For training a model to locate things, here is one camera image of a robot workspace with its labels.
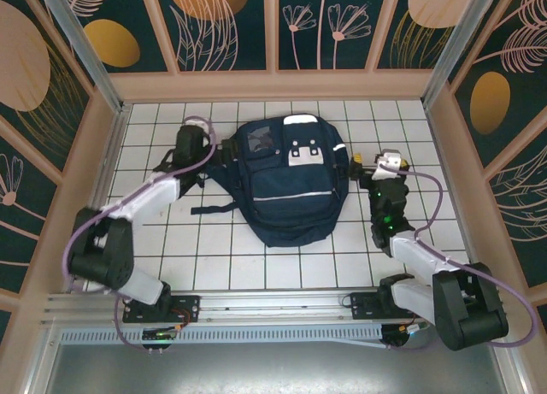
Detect navy blue backpack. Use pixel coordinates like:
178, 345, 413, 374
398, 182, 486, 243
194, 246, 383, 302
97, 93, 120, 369
190, 114, 348, 249

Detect dark panel with pink flowers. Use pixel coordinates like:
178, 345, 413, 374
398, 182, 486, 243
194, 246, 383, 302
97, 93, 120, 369
278, 0, 402, 72

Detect dark panel orange circle leaves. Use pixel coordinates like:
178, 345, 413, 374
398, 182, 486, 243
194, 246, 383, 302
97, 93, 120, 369
152, 0, 268, 74

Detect dark panel with orange oval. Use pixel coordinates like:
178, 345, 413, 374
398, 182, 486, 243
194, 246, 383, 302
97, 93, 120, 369
57, 0, 168, 74

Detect small circuit board green light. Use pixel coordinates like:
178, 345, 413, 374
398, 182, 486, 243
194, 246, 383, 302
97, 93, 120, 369
399, 320, 431, 338
142, 326, 179, 342

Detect dark panel pale circle grass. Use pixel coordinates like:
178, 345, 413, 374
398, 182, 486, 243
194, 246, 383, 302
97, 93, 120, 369
374, 0, 479, 70

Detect dark panel with fern leaves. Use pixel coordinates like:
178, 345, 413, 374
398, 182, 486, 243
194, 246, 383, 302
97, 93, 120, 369
489, 148, 547, 289

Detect dark panel oval and fern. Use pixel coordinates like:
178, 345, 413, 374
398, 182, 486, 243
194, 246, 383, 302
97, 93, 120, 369
453, 0, 547, 169

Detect dark panel large pale circle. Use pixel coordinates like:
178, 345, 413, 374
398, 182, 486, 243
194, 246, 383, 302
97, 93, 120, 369
0, 0, 91, 175

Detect dark panel flower and lines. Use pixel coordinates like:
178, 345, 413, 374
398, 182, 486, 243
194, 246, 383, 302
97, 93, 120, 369
0, 135, 59, 295

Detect grey metal sheet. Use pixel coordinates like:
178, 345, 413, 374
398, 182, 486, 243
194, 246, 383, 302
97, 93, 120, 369
42, 342, 526, 394

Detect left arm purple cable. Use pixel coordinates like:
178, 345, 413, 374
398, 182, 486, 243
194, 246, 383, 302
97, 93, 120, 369
62, 115, 217, 353

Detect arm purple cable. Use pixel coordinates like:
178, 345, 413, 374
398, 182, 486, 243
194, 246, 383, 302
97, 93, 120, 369
62, 115, 217, 353
379, 162, 538, 352

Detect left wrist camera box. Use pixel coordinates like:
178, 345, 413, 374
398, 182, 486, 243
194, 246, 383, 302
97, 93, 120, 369
182, 115, 215, 135

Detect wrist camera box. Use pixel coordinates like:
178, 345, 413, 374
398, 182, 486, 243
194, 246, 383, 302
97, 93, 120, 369
373, 149, 410, 182
182, 115, 215, 135

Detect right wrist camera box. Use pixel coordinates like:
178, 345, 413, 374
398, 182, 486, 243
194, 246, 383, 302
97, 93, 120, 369
373, 149, 410, 182

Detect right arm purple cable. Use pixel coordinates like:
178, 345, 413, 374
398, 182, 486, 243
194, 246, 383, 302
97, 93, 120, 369
379, 162, 538, 352

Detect aluminium side rail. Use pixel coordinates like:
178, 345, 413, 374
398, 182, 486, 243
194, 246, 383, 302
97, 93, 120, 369
68, 104, 132, 293

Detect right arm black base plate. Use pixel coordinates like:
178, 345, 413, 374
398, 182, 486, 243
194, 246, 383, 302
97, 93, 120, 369
349, 290, 428, 323

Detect left aluminium corner post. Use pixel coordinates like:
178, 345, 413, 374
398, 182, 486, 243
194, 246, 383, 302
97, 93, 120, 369
34, 0, 126, 113

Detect aluminium corner post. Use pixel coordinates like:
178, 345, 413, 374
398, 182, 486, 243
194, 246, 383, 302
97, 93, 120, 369
421, 0, 512, 109
34, 0, 126, 113

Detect right aluminium corner post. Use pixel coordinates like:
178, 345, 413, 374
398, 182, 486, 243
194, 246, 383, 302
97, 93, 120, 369
421, 0, 512, 109

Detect long aluminium mounting rail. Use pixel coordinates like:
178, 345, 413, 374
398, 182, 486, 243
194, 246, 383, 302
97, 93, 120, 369
41, 285, 512, 326

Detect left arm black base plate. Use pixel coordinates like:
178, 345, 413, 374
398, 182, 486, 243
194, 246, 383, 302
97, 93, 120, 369
122, 294, 202, 325

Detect grey slotted cable duct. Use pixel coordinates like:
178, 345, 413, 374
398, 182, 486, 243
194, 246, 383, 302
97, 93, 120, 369
58, 325, 388, 349

